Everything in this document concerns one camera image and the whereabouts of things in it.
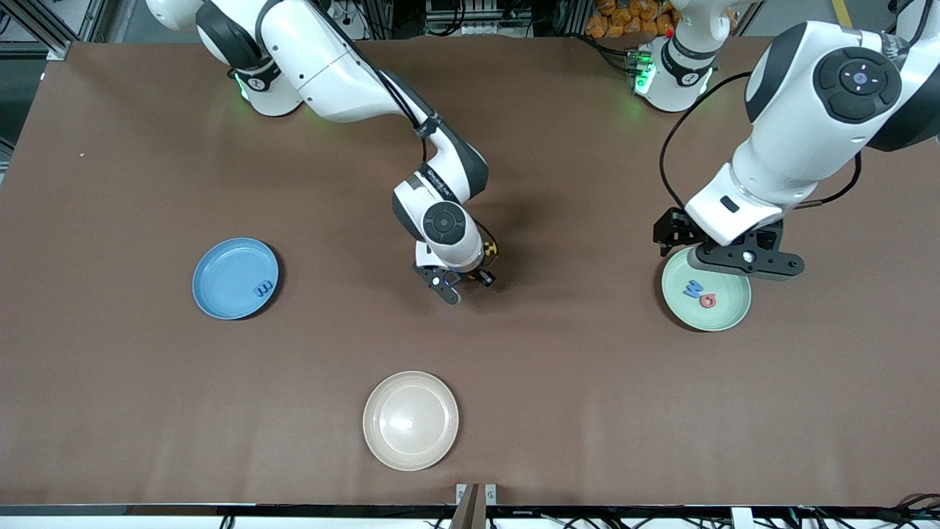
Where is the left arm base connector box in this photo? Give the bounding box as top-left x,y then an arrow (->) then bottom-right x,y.
624,46 -> 657,95

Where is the light green round plate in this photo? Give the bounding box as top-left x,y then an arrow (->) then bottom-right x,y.
661,246 -> 753,333

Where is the beige round plate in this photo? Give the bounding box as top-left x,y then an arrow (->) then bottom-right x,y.
362,370 -> 460,472

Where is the orange fruit pile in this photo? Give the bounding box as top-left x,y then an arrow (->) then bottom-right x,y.
585,0 -> 676,39

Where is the blue round plate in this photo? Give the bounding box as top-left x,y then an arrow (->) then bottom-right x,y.
192,237 -> 281,321

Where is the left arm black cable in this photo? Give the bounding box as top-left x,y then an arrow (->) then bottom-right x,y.
659,71 -> 750,214

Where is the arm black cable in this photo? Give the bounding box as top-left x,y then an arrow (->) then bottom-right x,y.
323,0 -> 502,274
659,71 -> 750,214

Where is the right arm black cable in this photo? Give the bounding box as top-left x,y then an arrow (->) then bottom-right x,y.
323,0 -> 502,274

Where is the camera stand post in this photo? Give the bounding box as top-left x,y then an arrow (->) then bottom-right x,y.
449,483 -> 498,529

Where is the aluminium frame beam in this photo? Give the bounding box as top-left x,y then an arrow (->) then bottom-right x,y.
0,0 -> 111,61
881,0 -> 940,52

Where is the black table edge rail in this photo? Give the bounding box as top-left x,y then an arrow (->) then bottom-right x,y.
0,504 -> 940,529

